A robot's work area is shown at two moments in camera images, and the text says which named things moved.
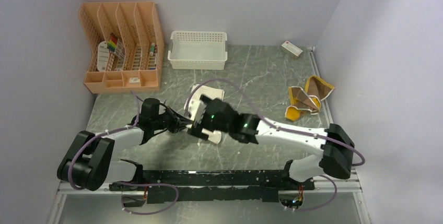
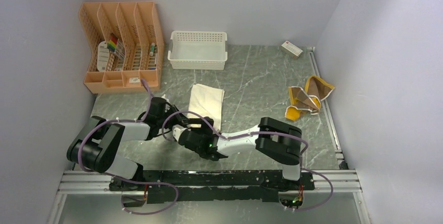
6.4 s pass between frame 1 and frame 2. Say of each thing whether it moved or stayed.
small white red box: stayed
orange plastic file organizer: stayed
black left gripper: stayed
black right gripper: moved
